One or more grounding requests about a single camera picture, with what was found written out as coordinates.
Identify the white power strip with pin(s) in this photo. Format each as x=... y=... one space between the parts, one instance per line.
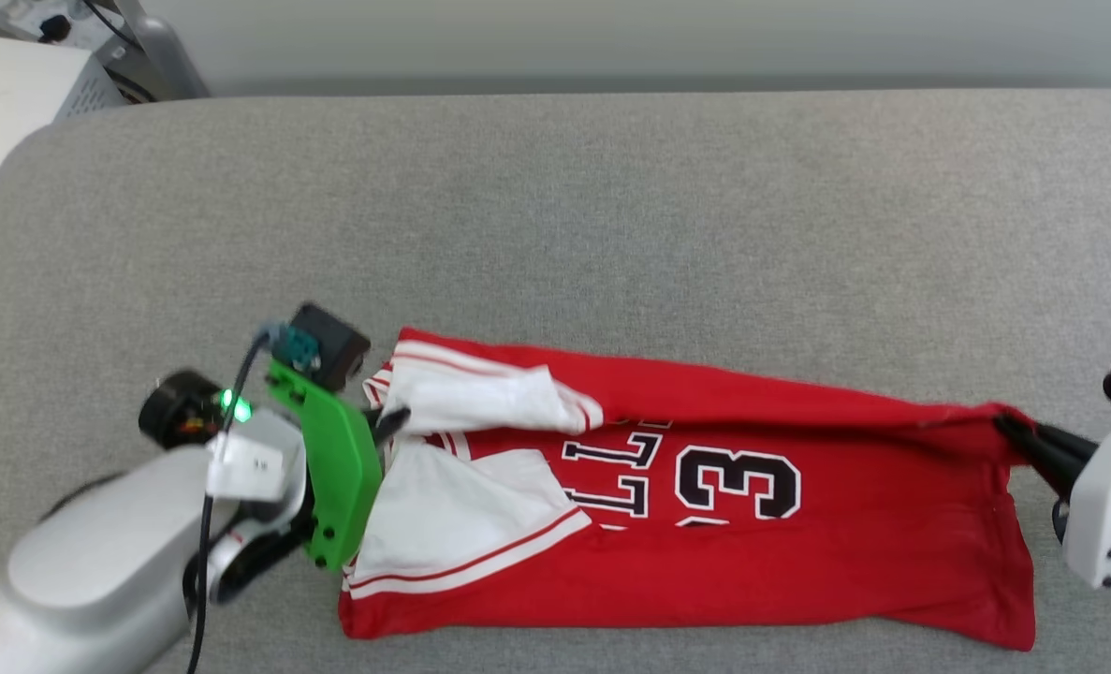
x=21 y=19

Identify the white equipment box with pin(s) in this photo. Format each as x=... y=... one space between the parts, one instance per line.
x=12 y=122

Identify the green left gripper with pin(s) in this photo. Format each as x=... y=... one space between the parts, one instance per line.
x=340 y=468

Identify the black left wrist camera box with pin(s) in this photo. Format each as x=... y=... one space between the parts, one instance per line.
x=330 y=342

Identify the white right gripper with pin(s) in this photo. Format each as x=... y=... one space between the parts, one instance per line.
x=1107 y=505

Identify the red and white basketball jersey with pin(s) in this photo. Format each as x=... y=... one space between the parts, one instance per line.
x=798 y=562

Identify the grey metal partition leg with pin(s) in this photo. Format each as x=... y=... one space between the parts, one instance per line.
x=167 y=51

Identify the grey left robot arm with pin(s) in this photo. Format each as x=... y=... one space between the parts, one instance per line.
x=96 y=562

